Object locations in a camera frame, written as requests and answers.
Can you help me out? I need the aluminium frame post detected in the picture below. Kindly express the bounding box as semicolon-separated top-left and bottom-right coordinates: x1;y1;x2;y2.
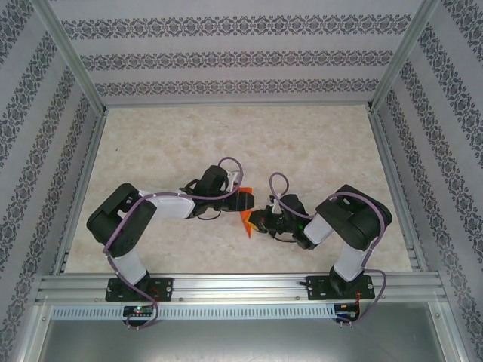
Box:
32;0;109;114
368;0;442;114

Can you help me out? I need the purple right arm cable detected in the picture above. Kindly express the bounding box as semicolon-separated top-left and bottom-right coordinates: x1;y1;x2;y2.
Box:
268;172;389;328

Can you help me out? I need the grey sheet metal panel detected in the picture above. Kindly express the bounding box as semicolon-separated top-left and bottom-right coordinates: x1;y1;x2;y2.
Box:
35;318;467;362

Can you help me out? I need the slotted grey cable duct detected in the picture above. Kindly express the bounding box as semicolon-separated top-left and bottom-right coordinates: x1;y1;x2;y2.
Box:
51;303;337;321

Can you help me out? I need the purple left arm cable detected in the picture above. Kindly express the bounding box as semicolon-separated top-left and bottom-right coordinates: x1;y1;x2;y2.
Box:
103;156;245;331

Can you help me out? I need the aluminium mounting rail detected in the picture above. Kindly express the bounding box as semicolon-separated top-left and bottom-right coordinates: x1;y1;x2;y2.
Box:
35;271;448;305

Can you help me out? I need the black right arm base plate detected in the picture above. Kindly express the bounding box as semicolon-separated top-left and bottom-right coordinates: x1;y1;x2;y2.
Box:
306;275;374;302

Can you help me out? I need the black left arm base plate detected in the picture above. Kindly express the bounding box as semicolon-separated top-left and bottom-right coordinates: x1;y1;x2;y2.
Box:
106;277;174;302

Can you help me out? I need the aluminium side rail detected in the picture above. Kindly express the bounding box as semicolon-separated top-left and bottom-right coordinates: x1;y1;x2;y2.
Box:
51;111;110;275
365;105;431;272

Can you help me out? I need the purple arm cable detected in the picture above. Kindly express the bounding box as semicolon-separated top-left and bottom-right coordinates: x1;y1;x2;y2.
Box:
103;156;245;331
268;172;389;328

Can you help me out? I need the orange cloth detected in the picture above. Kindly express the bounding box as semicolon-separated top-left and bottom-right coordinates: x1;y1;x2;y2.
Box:
236;186;261;238

